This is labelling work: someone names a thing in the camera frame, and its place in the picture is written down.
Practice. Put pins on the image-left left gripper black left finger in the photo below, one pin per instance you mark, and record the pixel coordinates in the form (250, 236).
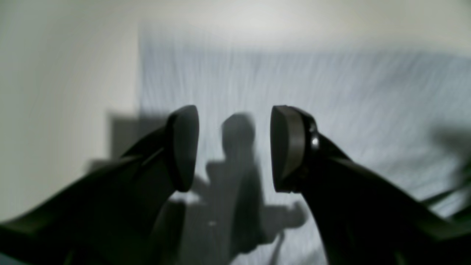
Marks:
(107, 216)

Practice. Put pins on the grey T-shirt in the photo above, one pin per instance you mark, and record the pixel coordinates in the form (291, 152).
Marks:
(403, 114)

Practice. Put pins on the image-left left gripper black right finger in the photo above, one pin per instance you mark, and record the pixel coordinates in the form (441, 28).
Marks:
(361, 217)

